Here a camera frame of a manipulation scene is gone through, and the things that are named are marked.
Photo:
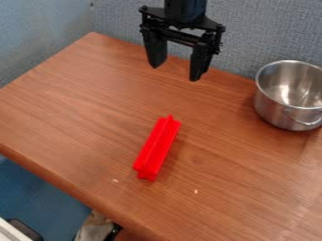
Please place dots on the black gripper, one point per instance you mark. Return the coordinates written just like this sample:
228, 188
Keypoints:
161, 29

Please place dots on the red plastic block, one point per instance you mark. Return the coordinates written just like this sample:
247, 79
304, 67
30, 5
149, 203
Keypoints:
156, 148

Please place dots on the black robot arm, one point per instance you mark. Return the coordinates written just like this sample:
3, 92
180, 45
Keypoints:
185, 11

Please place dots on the metal pot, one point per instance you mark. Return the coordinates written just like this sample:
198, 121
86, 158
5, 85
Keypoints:
288, 99

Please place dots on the white object at corner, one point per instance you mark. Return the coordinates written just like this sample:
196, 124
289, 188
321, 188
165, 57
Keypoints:
10, 233

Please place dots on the crumpled beige cloth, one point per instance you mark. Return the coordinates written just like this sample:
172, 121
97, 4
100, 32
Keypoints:
96, 228

